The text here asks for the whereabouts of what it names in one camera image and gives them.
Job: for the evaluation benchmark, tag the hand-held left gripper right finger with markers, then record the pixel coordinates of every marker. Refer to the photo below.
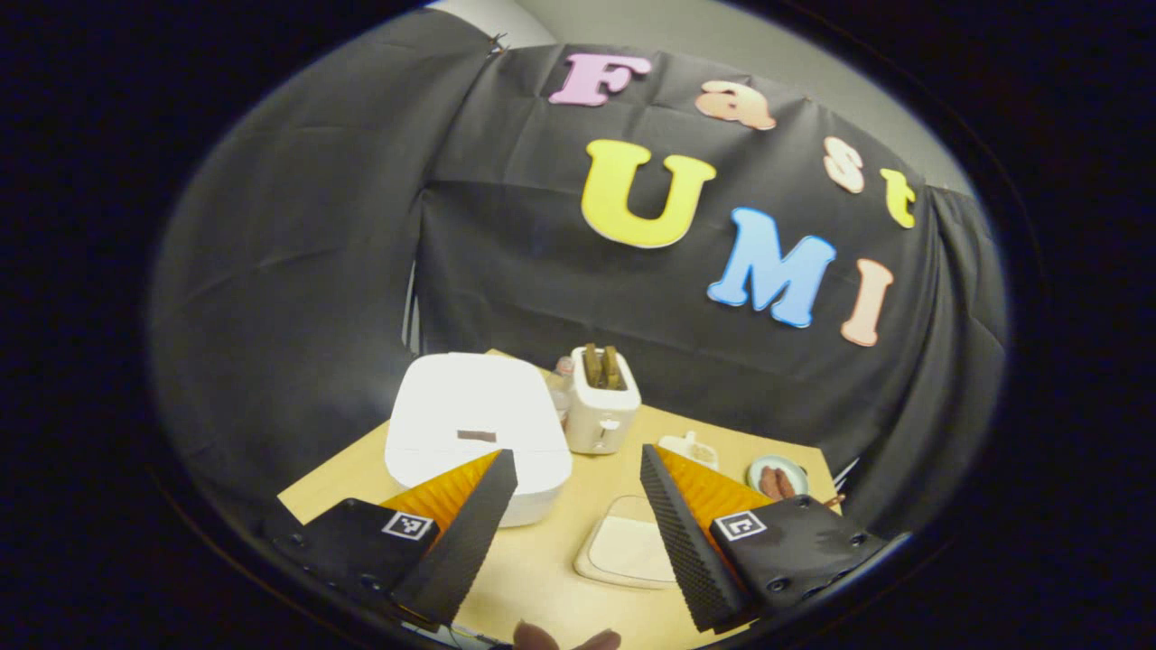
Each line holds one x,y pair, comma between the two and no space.
682,542

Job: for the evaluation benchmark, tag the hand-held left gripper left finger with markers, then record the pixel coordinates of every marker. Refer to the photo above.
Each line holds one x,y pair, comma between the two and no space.
465,542

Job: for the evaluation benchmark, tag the clear box of rice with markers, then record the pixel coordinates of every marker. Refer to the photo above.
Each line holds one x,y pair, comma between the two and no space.
628,546

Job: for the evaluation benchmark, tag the white rice cooker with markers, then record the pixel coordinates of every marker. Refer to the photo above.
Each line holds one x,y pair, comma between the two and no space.
470,406

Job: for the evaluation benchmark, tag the white chopstick holder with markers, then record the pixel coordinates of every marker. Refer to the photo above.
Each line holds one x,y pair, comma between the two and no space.
601,420

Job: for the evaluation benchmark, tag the white divided grain dish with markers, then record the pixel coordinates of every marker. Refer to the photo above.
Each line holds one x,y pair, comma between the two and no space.
691,449

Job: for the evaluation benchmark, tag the brown meat slice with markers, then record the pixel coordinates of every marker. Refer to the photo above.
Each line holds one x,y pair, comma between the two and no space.
769,483
786,483

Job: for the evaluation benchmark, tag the green plate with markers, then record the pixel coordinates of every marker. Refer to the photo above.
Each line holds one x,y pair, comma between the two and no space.
768,465

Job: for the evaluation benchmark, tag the small clear bottle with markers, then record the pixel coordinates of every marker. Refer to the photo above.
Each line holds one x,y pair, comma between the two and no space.
562,388

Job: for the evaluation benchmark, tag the black backdrop cloth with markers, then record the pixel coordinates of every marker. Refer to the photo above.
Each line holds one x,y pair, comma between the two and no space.
298,271

